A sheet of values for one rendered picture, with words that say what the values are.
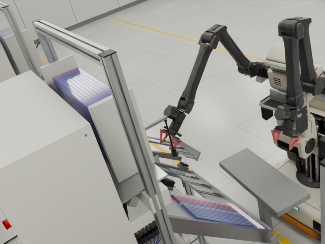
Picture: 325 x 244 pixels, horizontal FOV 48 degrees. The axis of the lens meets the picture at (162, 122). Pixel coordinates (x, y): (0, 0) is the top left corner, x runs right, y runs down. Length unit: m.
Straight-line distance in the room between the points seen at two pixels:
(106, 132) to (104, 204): 0.23
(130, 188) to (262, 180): 1.26
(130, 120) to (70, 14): 8.53
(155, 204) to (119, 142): 0.25
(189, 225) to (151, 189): 0.33
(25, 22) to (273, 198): 7.85
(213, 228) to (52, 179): 0.77
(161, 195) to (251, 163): 1.33
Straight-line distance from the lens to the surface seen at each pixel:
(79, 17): 9.65
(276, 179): 2.42
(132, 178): 1.36
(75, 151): 1.11
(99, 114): 1.22
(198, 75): 2.01
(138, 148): 1.15
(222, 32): 2.04
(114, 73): 1.03
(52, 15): 9.45
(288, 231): 2.92
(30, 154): 1.07
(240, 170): 2.50
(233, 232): 1.74
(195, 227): 1.55
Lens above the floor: 2.22
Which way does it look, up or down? 31 degrees down
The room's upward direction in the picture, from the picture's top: 15 degrees counter-clockwise
